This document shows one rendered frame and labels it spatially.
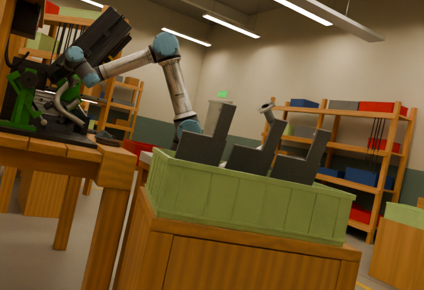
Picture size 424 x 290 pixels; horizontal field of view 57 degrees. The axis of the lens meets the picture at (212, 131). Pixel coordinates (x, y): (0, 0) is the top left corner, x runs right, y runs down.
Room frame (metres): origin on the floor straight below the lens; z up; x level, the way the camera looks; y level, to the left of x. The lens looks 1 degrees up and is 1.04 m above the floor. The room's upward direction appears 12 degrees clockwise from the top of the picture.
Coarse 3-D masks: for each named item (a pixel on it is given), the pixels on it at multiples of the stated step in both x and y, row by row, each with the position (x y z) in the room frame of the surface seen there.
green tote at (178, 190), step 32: (160, 160) 1.26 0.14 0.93; (160, 192) 1.13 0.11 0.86; (192, 192) 1.13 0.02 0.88; (224, 192) 1.15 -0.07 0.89; (256, 192) 1.18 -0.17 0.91; (288, 192) 1.20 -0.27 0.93; (320, 192) 1.22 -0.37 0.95; (224, 224) 1.16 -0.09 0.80; (256, 224) 1.18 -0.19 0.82; (288, 224) 1.21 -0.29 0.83; (320, 224) 1.23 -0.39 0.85
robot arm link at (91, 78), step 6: (78, 66) 1.80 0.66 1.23; (84, 66) 1.80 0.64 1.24; (90, 66) 1.83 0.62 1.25; (78, 72) 1.81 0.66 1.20; (84, 72) 1.80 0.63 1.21; (90, 72) 1.81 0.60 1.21; (96, 72) 1.88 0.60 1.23; (84, 78) 1.81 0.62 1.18; (90, 78) 1.81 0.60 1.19; (96, 78) 1.82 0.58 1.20; (90, 84) 1.82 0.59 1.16
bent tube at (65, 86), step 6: (66, 78) 2.07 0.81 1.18; (66, 84) 2.07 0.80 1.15; (60, 90) 2.06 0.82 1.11; (54, 96) 2.05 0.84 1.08; (60, 96) 2.06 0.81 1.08; (54, 102) 2.04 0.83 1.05; (60, 108) 2.02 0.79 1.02; (66, 114) 2.01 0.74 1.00; (72, 114) 2.02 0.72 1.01; (72, 120) 2.01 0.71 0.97; (78, 120) 2.00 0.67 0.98; (84, 126) 2.02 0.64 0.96
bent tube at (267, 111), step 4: (264, 104) 1.28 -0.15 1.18; (268, 104) 1.27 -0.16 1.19; (272, 104) 1.26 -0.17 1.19; (256, 108) 1.28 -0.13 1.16; (260, 108) 1.27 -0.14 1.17; (264, 108) 1.25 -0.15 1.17; (268, 108) 1.25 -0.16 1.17; (260, 112) 1.25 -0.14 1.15; (264, 112) 1.27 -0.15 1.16; (268, 112) 1.26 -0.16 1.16; (272, 112) 1.27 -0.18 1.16; (268, 116) 1.27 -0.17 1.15; (272, 116) 1.27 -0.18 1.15; (268, 120) 1.28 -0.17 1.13; (272, 120) 1.28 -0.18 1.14; (268, 124) 1.30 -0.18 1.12; (256, 148) 1.33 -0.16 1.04; (260, 148) 1.33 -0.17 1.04; (220, 164) 1.33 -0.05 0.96; (224, 164) 1.33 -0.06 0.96
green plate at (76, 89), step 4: (72, 76) 2.13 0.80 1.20; (76, 76) 2.14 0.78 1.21; (64, 80) 2.11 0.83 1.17; (80, 80) 2.14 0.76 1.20; (60, 84) 2.09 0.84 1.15; (76, 84) 2.13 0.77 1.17; (80, 84) 2.14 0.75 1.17; (56, 88) 2.08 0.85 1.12; (68, 88) 2.11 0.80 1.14; (72, 88) 2.12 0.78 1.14; (76, 88) 2.13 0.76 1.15; (64, 92) 2.10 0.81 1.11; (68, 92) 2.10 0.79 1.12; (72, 92) 2.11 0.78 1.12; (76, 92) 2.12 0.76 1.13; (64, 96) 2.09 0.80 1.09; (68, 96) 2.10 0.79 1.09; (72, 96) 2.11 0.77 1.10; (64, 100) 2.10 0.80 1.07; (68, 100) 2.10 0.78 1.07
